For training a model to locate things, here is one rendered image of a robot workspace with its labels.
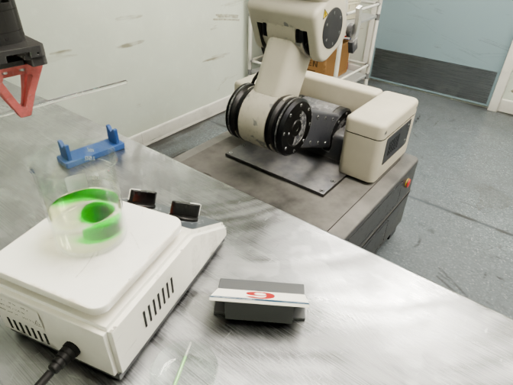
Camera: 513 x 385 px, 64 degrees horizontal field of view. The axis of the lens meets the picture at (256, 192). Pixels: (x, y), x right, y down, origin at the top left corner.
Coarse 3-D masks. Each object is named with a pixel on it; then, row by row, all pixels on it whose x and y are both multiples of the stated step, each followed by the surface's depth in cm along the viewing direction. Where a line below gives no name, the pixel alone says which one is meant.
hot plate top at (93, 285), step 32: (128, 224) 38; (160, 224) 38; (0, 256) 34; (32, 256) 34; (64, 256) 34; (96, 256) 34; (128, 256) 34; (32, 288) 31; (64, 288) 31; (96, 288) 31; (128, 288) 32
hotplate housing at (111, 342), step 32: (160, 256) 37; (192, 256) 41; (0, 288) 34; (160, 288) 36; (32, 320) 34; (64, 320) 31; (96, 320) 31; (128, 320) 32; (160, 320) 37; (64, 352) 32; (96, 352) 32; (128, 352) 33
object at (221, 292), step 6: (216, 294) 38; (222, 294) 38; (228, 294) 39; (234, 294) 39; (240, 294) 39; (246, 294) 39; (252, 294) 40; (258, 294) 40; (264, 294) 40; (270, 294) 40; (276, 294) 41; (282, 294) 41; (288, 294) 41; (294, 294) 41; (282, 300) 37; (288, 300) 37; (294, 300) 38; (300, 300) 38
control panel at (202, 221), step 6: (156, 204) 49; (156, 210) 46; (162, 210) 46; (168, 210) 47; (198, 216) 48; (186, 222) 43; (192, 222) 44; (198, 222) 44; (204, 222) 45; (210, 222) 46; (216, 222) 46; (192, 228) 41
